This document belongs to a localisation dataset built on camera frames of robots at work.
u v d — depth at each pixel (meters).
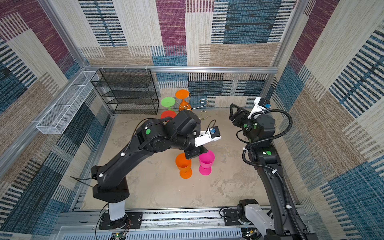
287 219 0.38
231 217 0.74
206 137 0.49
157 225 0.73
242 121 0.58
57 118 0.71
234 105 0.63
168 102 0.78
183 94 0.83
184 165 0.81
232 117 0.60
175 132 0.41
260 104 0.55
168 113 0.73
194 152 0.51
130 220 0.73
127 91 1.10
